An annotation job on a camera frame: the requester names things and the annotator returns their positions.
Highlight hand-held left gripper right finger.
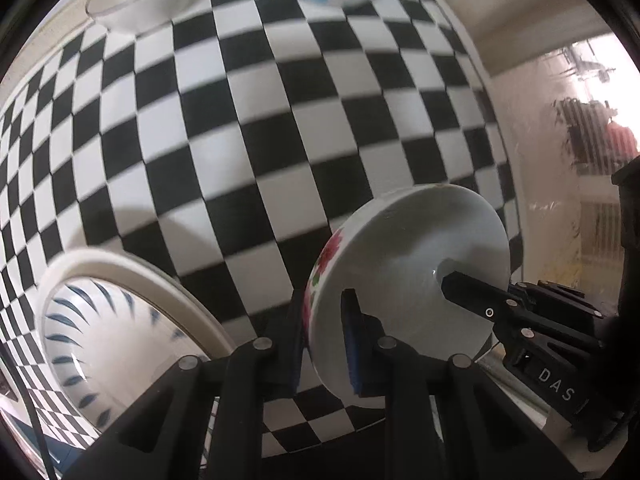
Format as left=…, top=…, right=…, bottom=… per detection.
left=342, top=288, right=586, bottom=480

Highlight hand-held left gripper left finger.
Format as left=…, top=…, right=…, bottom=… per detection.
left=65, top=305, right=307, bottom=480

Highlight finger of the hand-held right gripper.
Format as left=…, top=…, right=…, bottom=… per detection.
left=442, top=271, right=603, bottom=361

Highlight white bowl red flowers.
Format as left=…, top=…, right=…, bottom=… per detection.
left=302, top=184, right=511, bottom=397

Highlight blue striped plate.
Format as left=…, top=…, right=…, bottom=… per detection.
left=42, top=280, right=216, bottom=441

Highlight patterned glass sliding door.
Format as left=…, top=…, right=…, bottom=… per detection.
left=490, top=25, right=640, bottom=311

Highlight black white checkered cloth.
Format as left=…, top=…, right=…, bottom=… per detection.
left=0, top=0, right=526, bottom=461

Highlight black cable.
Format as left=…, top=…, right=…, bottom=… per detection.
left=20, top=375, right=57, bottom=480

